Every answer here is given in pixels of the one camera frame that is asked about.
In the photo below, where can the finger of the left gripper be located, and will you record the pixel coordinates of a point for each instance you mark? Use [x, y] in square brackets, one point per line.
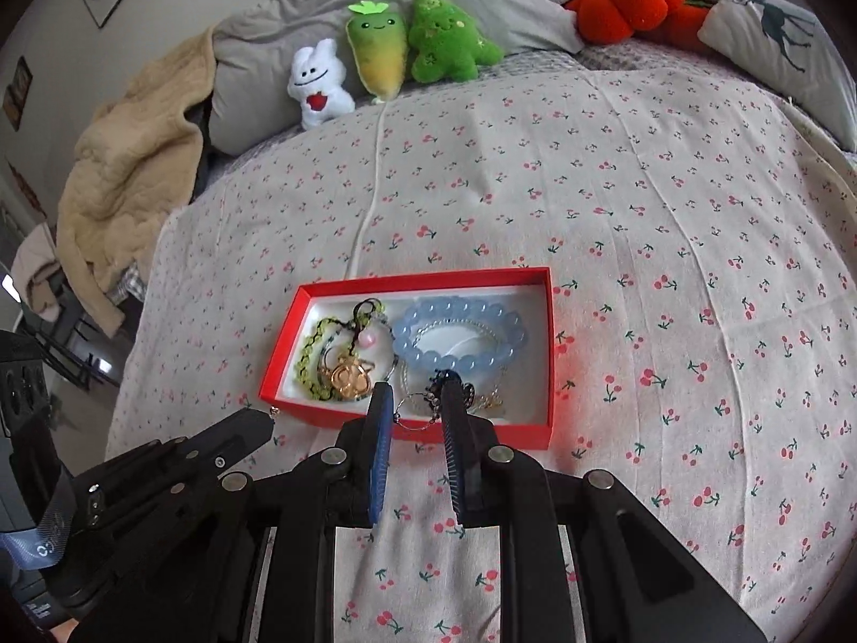
[230, 440]

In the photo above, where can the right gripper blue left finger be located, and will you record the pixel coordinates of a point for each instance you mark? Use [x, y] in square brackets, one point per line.
[380, 420]

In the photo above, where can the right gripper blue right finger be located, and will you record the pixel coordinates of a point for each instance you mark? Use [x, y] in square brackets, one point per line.
[462, 456]

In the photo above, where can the black hair claw clip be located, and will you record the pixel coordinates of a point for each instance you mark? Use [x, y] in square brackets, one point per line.
[437, 383]

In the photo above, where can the gold flower charm keychain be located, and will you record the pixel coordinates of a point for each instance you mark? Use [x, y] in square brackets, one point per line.
[343, 367]

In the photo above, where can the red jewelry box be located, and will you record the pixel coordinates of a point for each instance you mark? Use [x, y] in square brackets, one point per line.
[493, 327]

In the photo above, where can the left human hand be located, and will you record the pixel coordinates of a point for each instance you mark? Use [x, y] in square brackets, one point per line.
[62, 632]

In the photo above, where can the beige quilted blanket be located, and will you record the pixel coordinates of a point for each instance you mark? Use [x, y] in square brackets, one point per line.
[133, 165]

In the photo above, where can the cherry print bed sheet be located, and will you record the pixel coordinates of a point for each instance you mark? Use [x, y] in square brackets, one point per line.
[701, 239]

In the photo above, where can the white bunny plush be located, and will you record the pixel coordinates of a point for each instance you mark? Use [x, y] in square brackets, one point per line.
[316, 83]

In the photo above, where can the green tree plush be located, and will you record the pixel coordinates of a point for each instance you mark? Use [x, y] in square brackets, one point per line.
[447, 43]

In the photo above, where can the green carrot plush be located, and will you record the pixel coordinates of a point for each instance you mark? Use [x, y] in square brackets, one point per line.
[378, 38]

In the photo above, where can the grey pillow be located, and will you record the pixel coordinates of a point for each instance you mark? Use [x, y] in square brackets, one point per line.
[253, 51]

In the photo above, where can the red persimmon plush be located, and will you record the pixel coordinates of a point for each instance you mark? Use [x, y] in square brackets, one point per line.
[675, 23]

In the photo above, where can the deer print pillow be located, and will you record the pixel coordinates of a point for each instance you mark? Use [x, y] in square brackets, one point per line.
[787, 48]

